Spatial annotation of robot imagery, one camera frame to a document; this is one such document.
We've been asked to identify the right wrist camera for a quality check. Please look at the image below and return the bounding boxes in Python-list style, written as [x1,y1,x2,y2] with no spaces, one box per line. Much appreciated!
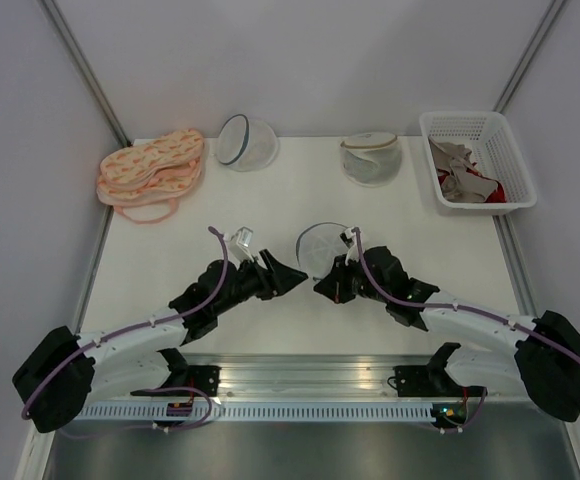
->
[339,227,363,265]

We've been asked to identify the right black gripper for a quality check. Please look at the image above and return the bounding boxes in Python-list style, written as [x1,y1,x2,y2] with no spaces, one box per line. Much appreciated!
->
[314,253,389,304]

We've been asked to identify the beige bra in basket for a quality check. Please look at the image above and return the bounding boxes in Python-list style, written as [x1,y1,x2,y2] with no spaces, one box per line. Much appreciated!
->
[428,137,498,203]

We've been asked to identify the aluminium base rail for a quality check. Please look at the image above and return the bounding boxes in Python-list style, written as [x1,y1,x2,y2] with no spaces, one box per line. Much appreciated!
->
[112,352,536,401]

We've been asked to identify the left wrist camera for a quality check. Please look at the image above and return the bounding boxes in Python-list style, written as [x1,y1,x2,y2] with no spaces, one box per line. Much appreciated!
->
[227,226,256,262]

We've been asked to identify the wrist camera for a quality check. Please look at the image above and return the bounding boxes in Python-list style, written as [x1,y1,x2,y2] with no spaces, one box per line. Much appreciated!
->
[227,226,256,262]
[339,227,363,265]

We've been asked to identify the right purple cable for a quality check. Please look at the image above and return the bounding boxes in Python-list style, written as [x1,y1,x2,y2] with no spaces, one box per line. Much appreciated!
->
[349,232,580,416]

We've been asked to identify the left blue-rimmed mesh laundry bag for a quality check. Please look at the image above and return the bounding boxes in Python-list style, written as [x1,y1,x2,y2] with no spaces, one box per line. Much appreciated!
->
[215,114,280,172]

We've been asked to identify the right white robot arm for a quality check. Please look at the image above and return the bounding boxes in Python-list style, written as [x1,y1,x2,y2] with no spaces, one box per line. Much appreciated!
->
[314,246,580,422]

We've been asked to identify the red garment in basket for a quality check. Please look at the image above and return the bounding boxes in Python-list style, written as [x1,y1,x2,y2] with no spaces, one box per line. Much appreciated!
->
[438,169,507,204]

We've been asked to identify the blue-trimmed mesh laundry bag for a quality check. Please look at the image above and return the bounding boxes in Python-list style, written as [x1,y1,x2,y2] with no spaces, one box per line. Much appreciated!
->
[295,221,348,282]

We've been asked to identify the right aluminium frame post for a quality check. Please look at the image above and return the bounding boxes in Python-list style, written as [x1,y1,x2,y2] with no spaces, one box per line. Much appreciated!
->
[493,0,571,114]

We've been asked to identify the white plastic basket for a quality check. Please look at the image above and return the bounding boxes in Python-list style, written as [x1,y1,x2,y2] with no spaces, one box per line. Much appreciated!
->
[419,111,537,216]

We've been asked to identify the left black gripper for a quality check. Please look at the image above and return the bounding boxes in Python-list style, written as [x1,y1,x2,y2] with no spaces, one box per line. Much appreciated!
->
[214,248,308,315]

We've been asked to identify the white slotted cable duct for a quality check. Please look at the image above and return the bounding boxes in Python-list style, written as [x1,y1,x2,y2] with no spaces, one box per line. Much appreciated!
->
[77,400,434,423]

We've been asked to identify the aluminium frame post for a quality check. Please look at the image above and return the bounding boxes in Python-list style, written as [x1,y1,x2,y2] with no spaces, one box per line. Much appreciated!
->
[38,0,132,147]
[493,0,571,114]

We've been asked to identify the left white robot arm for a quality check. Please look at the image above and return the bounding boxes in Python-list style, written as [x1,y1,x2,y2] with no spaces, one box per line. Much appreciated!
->
[12,250,308,433]

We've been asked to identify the left aluminium frame post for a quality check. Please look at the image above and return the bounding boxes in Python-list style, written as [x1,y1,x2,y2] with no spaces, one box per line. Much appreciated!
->
[38,0,132,147]

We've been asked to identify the beige-trimmed mesh laundry bag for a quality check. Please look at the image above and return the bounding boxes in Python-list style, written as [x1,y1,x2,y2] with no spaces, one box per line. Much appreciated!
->
[340,131,402,187]

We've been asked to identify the purple cable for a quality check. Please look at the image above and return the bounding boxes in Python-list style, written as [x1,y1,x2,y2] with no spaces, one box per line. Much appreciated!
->
[349,232,580,416]
[19,225,234,441]

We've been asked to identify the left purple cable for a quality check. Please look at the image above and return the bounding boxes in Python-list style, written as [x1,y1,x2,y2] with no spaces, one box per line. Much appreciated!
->
[19,225,234,441]

